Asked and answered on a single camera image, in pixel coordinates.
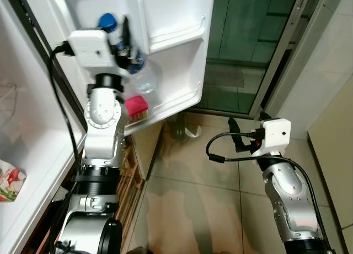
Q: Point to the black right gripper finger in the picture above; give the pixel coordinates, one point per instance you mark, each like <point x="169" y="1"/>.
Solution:
<point x="265" y="117"/>
<point x="234" y="128"/>

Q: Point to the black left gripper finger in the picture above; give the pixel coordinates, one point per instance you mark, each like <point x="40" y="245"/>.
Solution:
<point x="126" y="33"/>

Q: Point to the clear water bottle blue cap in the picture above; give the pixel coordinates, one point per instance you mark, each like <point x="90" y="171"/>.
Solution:
<point x="107" y="21"/>

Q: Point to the white-lined fridge door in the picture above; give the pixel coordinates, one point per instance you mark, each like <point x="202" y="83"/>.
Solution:
<point x="176" y="22"/>

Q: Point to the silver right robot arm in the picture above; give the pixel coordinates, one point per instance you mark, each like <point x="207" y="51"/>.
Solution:
<point x="287" y="204"/>

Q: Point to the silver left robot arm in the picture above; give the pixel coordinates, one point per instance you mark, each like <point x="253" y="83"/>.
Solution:
<point x="102" y="144"/>

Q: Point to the pink-lidded clear container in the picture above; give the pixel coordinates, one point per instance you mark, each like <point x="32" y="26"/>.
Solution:
<point x="137" y="105"/>

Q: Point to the white counter unit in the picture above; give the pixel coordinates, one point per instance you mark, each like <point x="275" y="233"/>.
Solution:
<point x="149" y="149"/>

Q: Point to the wooden slatted rack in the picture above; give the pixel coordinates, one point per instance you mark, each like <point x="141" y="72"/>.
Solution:
<point x="132" y="182"/>

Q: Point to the white juice carton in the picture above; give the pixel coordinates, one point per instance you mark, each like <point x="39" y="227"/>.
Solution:
<point x="11" y="179"/>

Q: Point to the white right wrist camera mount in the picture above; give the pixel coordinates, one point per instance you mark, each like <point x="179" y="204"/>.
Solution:
<point x="276" y="135"/>

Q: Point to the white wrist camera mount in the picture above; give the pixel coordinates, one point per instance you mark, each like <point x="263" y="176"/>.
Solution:
<point x="276" y="135"/>
<point x="91" y="50"/>

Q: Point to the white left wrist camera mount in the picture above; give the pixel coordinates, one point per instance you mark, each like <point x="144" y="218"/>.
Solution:
<point x="91" y="50"/>

